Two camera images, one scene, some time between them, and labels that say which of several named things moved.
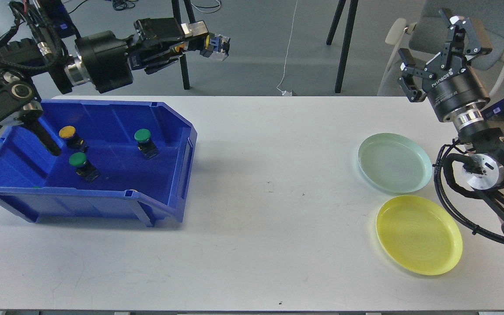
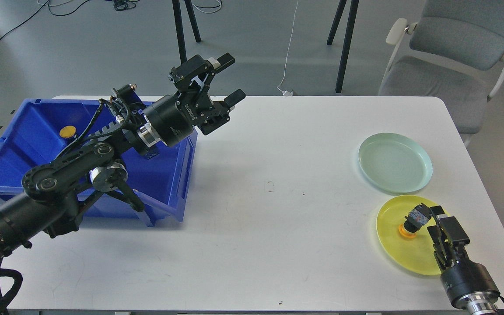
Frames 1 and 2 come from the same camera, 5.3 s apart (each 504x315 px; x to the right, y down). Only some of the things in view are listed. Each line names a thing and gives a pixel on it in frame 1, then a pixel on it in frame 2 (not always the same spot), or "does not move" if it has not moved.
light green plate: x=394 y=163 does not move
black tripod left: x=183 y=57 does not move
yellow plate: x=420 y=234 does not move
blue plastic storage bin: x=115 y=159 does not move
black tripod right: x=351 y=15 does not move
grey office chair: x=498 y=21 does not move
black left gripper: x=110 y=62 to x=171 y=119
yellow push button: x=220 y=44 to x=414 y=220
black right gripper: x=449 y=82 to x=462 y=276
